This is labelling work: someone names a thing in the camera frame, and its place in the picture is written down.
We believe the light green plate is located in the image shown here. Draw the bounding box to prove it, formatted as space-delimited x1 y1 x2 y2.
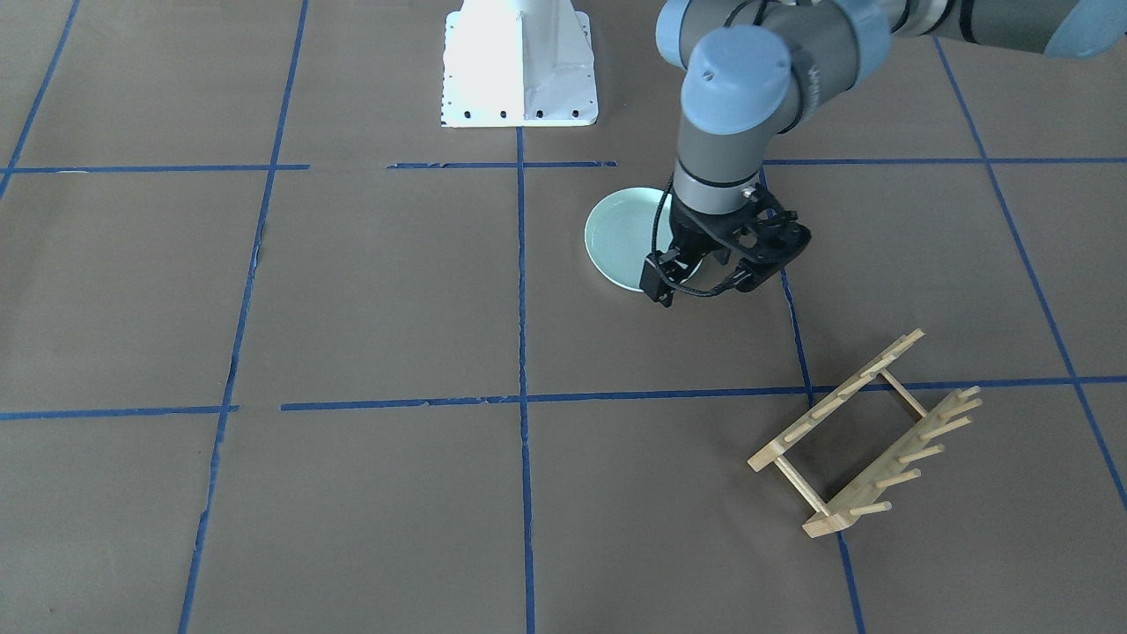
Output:
584 186 663 293

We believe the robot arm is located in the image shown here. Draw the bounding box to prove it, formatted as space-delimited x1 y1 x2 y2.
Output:
639 1 1126 306

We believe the wooden dish rack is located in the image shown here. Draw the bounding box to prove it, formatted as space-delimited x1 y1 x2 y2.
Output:
748 329 983 538

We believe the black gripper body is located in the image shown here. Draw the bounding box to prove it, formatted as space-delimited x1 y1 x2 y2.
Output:
665 186 811 296

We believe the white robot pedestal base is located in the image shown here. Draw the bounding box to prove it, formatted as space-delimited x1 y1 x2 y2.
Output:
440 1 600 130

